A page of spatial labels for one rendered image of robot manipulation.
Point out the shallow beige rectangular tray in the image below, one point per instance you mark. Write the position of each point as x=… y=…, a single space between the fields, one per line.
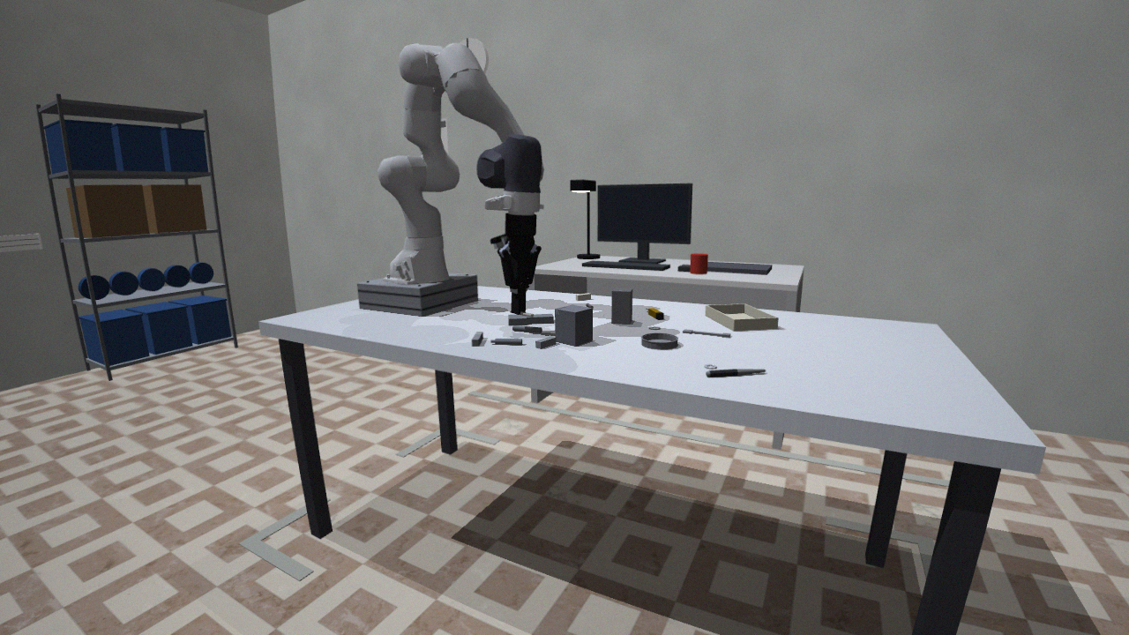
x=741 y=317

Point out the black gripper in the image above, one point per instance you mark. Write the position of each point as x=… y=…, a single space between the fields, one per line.
x=519 y=257

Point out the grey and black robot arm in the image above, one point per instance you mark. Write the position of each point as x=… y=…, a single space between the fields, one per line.
x=515 y=165

